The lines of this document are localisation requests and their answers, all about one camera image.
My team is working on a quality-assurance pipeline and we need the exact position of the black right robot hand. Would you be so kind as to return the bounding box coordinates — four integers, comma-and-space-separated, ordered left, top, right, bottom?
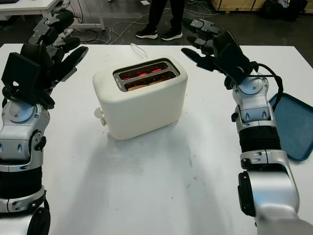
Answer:
180, 18, 240, 85

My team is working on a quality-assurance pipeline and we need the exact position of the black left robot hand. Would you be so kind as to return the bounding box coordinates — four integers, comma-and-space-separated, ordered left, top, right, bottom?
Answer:
19, 11, 89, 110

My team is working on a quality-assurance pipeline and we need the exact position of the browned toast slice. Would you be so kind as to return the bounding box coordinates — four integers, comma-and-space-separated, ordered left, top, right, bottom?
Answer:
126, 81, 158, 92

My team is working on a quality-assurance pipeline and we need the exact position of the white two-slot toaster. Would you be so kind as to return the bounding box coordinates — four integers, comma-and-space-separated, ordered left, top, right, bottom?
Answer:
92, 57, 189, 141

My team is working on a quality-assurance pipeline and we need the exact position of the wooden crate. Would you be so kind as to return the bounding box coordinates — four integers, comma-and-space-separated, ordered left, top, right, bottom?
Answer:
211, 0, 264, 12

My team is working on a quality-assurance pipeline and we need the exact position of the white office desk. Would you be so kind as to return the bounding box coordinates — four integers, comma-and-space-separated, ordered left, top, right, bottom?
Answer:
0, 0, 107, 31

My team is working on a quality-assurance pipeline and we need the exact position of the black bag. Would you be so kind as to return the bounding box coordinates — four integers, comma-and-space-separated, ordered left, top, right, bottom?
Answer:
258, 0, 309, 22

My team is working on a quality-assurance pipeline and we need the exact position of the blue plastic tray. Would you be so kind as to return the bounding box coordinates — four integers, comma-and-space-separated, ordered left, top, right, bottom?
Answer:
268, 92, 313, 162

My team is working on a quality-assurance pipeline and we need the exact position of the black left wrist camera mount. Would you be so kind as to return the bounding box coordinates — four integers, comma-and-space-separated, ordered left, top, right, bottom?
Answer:
1, 52, 43, 99

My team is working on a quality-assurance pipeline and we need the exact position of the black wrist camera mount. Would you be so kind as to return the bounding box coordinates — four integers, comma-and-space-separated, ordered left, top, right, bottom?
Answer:
223, 30, 253, 85
1, 52, 43, 99

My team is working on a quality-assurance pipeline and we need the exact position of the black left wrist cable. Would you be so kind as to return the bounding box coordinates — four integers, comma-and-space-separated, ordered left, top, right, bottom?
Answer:
1, 84, 20, 101

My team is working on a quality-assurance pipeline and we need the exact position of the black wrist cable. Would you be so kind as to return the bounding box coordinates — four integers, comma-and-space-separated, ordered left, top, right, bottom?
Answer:
1, 84, 20, 101
250, 62, 286, 111

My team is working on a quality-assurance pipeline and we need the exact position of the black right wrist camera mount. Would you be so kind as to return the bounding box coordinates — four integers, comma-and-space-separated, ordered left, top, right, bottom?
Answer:
223, 30, 253, 85

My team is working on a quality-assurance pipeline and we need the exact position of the white toaster power cord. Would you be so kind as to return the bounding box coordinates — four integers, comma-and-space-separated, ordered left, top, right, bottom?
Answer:
130, 43, 148, 60

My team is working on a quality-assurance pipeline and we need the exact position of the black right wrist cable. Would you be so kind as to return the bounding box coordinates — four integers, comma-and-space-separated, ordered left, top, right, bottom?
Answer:
250, 62, 286, 111

